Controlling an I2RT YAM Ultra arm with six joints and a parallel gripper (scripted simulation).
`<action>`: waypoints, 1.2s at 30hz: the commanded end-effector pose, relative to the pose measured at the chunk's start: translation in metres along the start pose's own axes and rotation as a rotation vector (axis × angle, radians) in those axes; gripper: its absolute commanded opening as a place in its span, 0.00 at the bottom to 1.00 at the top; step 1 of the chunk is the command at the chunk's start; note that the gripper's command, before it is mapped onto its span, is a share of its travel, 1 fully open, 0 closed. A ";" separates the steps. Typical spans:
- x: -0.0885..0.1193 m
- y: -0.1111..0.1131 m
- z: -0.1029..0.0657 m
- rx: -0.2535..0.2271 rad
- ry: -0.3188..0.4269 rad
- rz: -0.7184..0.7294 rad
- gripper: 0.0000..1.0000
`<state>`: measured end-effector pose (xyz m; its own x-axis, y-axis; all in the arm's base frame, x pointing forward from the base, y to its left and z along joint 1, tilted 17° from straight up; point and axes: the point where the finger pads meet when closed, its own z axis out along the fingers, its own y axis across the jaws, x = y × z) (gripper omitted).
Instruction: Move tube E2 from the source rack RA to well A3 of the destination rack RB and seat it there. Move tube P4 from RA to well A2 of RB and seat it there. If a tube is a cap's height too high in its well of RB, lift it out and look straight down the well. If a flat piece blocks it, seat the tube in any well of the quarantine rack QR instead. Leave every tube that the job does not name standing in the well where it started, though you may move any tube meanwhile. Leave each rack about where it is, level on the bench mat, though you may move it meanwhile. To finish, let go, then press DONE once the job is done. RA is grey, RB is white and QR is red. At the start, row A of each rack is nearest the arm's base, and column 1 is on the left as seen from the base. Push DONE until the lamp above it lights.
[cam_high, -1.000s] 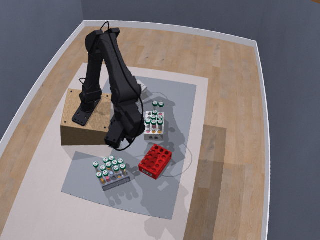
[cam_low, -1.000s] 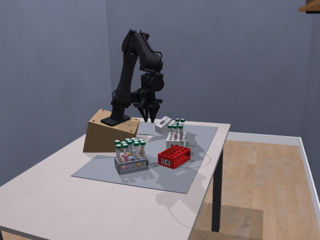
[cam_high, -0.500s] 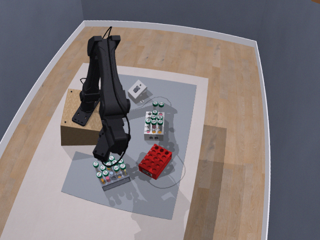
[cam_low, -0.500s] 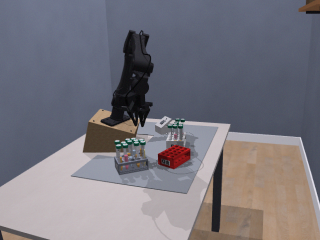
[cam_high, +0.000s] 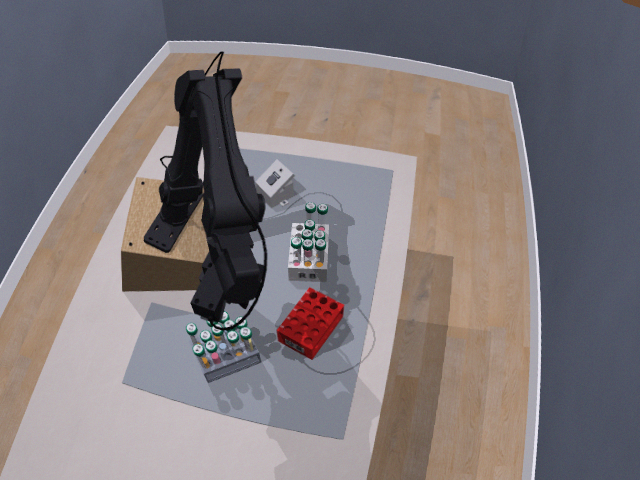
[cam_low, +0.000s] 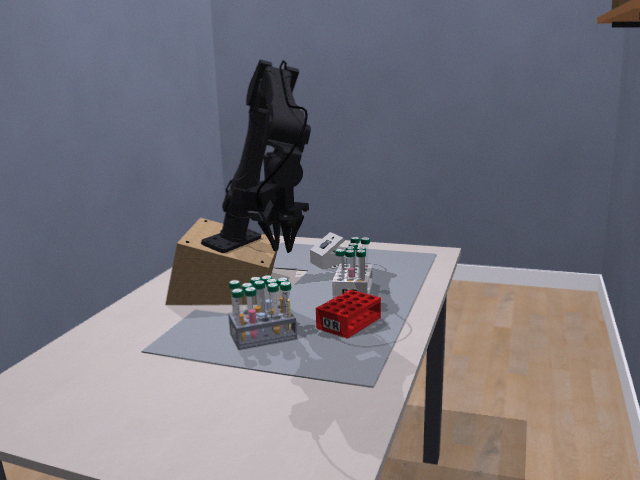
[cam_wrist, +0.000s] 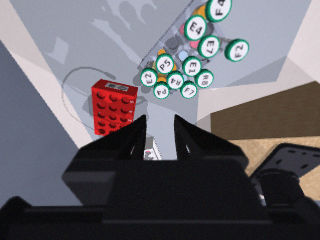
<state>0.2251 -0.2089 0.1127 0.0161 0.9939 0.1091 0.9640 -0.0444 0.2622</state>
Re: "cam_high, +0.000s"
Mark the grey bench mat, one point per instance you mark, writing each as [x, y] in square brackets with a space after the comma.
[286, 390]

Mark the grey tube rack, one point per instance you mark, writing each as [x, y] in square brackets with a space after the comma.
[229, 360]

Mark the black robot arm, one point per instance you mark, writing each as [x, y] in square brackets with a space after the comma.
[224, 218]

